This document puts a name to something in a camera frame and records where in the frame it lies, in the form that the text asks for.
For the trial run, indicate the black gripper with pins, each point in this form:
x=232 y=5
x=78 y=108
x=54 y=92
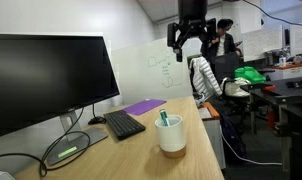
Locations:
x=192 y=27

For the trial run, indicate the green and white marker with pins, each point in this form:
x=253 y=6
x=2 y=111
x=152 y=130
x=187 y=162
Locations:
x=164 y=117

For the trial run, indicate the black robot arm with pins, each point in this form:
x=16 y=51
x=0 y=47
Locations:
x=192 y=9

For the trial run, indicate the white cup with cork base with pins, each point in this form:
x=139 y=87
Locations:
x=171 y=138

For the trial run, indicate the white desk with orange top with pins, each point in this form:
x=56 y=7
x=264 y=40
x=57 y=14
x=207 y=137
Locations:
x=287 y=70

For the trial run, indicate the black desk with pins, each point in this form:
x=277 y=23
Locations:
x=284 y=96

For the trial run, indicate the white whiteboard panel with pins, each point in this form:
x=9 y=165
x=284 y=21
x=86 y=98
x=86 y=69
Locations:
x=147 y=70

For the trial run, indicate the white puffer jacket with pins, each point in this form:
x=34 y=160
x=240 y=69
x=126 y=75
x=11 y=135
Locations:
x=203 y=77

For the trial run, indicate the person in dark jacket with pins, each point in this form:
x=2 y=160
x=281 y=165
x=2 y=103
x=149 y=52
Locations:
x=221 y=41

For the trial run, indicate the black office chair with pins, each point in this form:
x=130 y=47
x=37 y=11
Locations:
x=227 y=66

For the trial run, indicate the purple mat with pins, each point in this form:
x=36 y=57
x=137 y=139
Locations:
x=143 y=106

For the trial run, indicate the white cloth bundle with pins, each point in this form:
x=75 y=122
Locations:
x=236 y=87

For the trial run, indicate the green bag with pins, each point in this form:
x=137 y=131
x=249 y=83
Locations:
x=249 y=74

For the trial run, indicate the black keyboard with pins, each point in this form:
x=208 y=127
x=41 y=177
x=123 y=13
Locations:
x=124 y=124

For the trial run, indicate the white cabinet with orange cushion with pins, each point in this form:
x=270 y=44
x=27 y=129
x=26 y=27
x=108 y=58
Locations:
x=212 y=133

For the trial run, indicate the black backpack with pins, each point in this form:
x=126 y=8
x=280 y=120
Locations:
x=232 y=136

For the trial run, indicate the black computer mouse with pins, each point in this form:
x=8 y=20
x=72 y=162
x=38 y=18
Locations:
x=97 y=120

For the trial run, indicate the black computer monitor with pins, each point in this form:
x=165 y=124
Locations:
x=47 y=80

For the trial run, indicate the silver monitor stand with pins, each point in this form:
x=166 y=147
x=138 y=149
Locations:
x=74 y=141

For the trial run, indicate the white box corner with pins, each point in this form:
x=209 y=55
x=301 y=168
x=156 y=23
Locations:
x=0 y=175

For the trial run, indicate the wall whiteboard with writing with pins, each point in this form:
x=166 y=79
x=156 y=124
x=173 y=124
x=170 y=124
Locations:
x=301 y=38
x=261 y=43

